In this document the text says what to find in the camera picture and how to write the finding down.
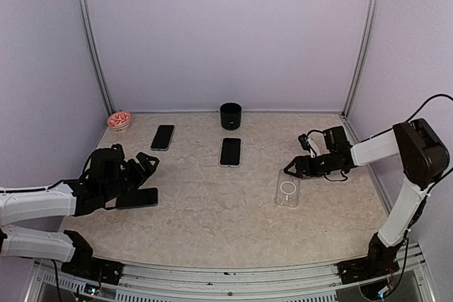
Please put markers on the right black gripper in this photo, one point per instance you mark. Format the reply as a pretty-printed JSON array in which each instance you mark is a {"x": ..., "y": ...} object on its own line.
[{"x": 309, "y": 171}]

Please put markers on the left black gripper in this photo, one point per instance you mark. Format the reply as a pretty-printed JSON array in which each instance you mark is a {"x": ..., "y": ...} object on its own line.
[{"x": 148, "y": 169}]

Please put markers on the black phone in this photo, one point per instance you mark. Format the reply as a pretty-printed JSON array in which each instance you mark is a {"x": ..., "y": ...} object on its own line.
[
  {"x": 230, "y": 151},
  {"x": 162, "y": 138},
  {"x": 147, "y": 197}
]

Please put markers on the clear phone case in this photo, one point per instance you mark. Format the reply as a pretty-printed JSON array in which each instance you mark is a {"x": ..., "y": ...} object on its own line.
[{"x": 287, "y": 190}]

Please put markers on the black phone bottom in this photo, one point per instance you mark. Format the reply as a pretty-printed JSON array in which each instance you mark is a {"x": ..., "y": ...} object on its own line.
[{"x": 147, "y": 197}]

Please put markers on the lavender phone case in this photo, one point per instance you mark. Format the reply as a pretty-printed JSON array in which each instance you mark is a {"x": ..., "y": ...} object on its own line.
[{"x": 230, "y": 166}]

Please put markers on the black phone top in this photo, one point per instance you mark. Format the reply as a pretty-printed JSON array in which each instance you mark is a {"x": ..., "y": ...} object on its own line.
[{"x": 230, "y": 151}]

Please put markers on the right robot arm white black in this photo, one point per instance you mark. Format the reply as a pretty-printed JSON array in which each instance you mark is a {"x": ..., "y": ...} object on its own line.
[{"x": 423, "y": 158}]

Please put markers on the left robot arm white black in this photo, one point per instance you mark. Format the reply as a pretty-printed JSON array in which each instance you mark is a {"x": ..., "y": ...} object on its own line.
[{"x": 24, "y": 204}]

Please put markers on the red white patterned bowl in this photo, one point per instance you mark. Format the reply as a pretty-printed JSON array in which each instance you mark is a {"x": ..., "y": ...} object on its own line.
[{"x": 119, "y": 121}]

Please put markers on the dark green mug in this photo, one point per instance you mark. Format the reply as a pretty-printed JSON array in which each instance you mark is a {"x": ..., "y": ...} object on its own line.
[{"x": 230, "y": 116}]

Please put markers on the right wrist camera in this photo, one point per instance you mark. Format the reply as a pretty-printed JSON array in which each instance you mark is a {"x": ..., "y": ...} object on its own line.
[{"x": 308, "y": 144}]

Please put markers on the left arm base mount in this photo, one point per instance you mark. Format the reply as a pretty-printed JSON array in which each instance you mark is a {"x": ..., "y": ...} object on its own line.
[{"x": 97, "y": 269}]

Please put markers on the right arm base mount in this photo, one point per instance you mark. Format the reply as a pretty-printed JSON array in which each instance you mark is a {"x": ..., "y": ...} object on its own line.
[{"x": 361, "y": 269}]

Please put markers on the front aluminium rail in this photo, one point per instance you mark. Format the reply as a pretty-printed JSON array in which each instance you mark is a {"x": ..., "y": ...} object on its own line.
[{"x": 313, "y": 282}]

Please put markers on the left aluminium frame post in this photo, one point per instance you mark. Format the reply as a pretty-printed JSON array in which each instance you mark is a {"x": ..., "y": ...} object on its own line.
[{"x": 94, "y": 56}]

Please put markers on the aluminium frame post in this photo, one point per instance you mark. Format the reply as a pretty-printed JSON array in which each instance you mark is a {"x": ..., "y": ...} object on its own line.
[
  {"x": 365, "y": 42},
  {"x": 94, "y": 56}
]

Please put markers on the right aluminium frame post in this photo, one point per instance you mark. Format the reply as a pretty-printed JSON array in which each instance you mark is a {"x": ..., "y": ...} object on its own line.
[{"x": 365, "y": 42}]

